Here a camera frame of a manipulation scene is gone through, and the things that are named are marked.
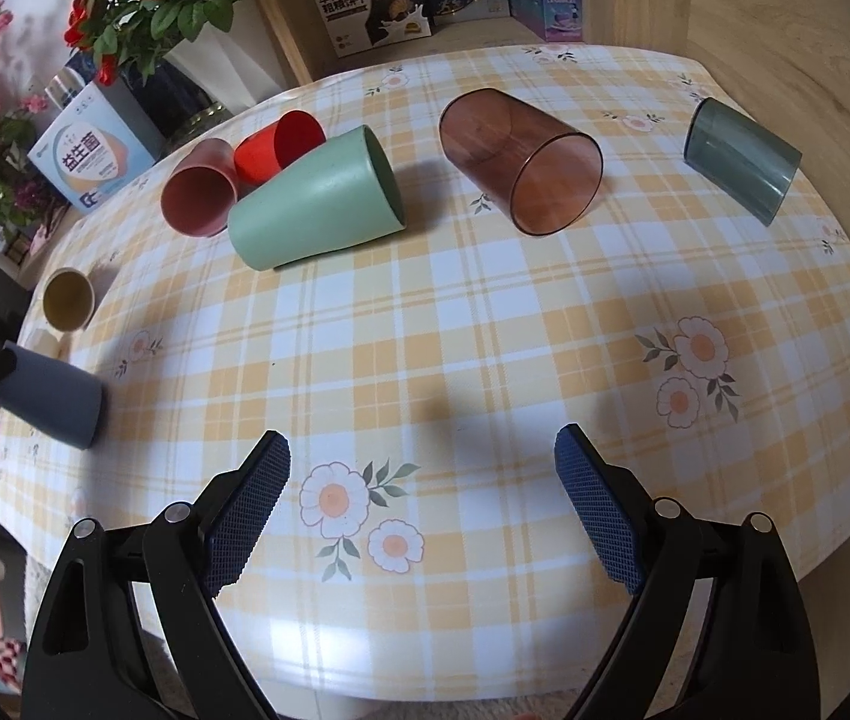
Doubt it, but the blue plastic cup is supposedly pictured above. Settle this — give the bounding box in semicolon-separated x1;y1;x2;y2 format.
0;341;106;450

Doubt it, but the white plastic cup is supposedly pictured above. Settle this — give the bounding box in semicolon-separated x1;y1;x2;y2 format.
23;328;61;359

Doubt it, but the beige plastic cup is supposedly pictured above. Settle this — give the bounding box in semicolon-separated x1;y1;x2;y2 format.
43;268;96;333

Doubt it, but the pink plastic cup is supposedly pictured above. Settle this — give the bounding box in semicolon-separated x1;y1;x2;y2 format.
160;138;239;238

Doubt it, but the brown transparent cup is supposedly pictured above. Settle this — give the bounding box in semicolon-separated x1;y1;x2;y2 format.
439;88;603;236

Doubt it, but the green plastic cup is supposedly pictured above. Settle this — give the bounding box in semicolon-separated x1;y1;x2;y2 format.
228;125;407;271

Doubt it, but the red plastic cup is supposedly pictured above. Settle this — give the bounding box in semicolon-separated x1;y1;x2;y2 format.
235;110;327;187

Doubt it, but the dark teal transparent cup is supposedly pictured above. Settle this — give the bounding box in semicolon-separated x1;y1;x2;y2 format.
683;98;802;226

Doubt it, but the white probiotic box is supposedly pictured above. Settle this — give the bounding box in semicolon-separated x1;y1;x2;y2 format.
28;82;164;215

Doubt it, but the yellow plaid floral tablecloth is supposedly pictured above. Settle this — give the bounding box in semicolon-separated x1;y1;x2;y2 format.
0;46;850;700

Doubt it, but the silver metal tin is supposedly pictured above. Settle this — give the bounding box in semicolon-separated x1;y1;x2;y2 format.
44;67;86;110

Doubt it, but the green gold ornate tray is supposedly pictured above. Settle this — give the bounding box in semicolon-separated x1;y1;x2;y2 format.
166;103;233;149

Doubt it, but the white faceted flower pot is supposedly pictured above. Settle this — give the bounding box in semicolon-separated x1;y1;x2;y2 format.
168;0;290;114

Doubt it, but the purple small box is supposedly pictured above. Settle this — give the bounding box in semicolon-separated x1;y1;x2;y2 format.
509;0;584;43

